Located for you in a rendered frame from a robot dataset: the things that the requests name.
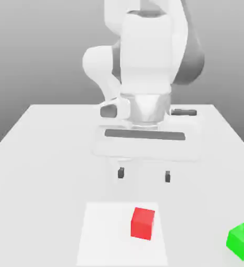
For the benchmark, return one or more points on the small green cube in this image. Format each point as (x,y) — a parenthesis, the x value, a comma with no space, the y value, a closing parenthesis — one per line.
(242,242)

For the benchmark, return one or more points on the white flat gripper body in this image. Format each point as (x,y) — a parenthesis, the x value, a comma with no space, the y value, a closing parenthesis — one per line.
(145,146)

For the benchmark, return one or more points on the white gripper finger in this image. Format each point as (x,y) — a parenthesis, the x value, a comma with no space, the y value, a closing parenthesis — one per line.
(167,176)
(121,173)

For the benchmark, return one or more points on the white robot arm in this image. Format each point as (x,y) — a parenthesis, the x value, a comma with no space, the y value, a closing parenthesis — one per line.
(145,52)

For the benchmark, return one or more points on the small red cube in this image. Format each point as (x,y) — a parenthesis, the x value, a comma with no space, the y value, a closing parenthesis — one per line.
(142,224)

